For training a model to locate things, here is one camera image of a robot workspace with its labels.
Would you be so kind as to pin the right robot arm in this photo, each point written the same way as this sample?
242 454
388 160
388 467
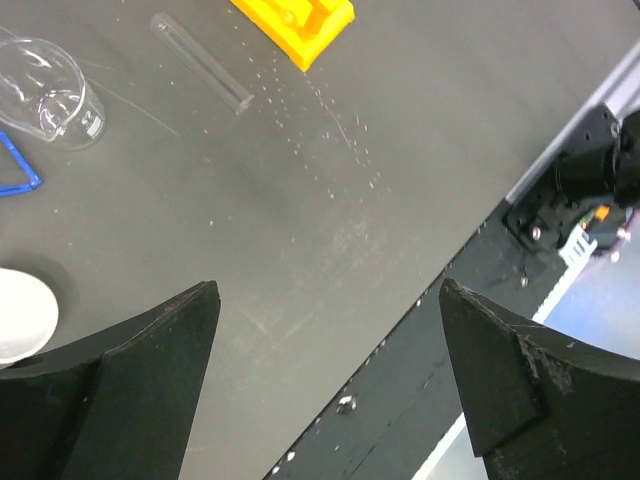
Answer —
591 183

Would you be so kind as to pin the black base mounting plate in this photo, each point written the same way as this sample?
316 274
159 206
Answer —
390 415

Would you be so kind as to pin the clear glass beaker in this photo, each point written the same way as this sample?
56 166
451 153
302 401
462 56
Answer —
45 94

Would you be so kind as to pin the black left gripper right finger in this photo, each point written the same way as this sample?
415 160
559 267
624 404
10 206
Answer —
539 404

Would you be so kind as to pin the short clear test tube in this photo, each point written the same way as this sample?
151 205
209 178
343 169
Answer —
200 62

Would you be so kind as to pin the blue safety glasses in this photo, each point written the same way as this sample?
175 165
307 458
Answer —
18 176

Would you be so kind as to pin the white round lid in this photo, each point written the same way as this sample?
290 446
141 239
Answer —
29 315

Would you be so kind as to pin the yellow test tube rack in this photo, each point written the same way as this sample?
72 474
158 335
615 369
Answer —
302 29

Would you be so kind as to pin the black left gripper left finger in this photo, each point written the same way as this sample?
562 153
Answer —
117 404

